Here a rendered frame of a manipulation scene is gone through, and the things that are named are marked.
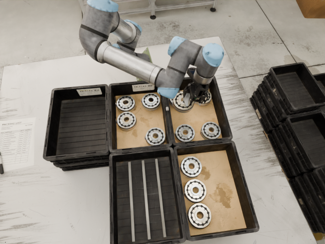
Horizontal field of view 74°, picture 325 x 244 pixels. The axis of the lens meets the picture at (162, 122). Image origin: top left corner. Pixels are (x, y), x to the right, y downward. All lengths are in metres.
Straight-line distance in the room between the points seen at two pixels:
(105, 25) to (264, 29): 2.58
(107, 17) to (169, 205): 0.85
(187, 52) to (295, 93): 1.37
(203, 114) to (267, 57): 1.82
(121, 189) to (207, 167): 0.44
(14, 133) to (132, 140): 0.73
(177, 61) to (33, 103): 1.07
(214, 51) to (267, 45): 2.32
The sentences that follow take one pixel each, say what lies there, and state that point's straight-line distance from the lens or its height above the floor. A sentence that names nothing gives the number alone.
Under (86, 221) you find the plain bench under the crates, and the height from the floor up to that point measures 0.70.
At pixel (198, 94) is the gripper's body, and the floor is 1.16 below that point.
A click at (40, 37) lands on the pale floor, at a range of 3.17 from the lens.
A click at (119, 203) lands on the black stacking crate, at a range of 1.08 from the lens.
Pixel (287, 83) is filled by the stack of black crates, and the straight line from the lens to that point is 2.05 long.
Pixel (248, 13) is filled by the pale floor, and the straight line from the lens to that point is 3.45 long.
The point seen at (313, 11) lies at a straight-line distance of 3.71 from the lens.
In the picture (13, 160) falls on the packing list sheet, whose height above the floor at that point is 0.70.
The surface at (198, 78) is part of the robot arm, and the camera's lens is 0.85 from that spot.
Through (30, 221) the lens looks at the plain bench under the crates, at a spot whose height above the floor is 0.70.
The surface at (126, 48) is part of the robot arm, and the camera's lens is 1.35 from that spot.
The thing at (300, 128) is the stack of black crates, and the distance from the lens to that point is 2.01.
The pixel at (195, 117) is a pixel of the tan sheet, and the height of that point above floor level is 0.83.
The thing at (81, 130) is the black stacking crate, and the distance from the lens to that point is 1.23.
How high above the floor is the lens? 1.88
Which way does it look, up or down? 63 degrees down
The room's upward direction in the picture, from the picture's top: 3 degrees clockwise
